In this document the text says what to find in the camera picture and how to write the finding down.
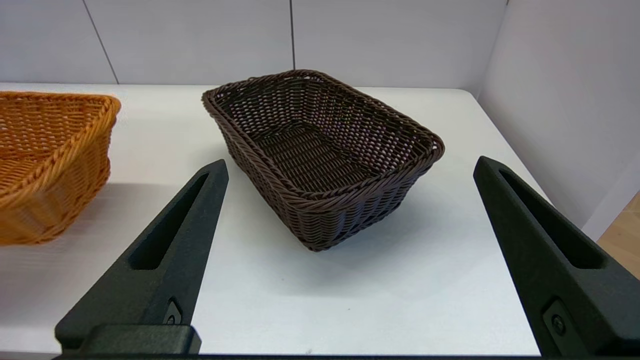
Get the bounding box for orange wicker basket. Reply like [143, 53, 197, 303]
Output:
[0, 91, 122, 246]

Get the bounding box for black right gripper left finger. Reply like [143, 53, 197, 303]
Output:
[55, 159, 230, 351]

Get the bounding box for dark brown wicker basket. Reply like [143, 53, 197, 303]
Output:
[202, 69, 446, 252]

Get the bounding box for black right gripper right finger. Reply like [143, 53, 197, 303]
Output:
[473, 156, 640, 357]

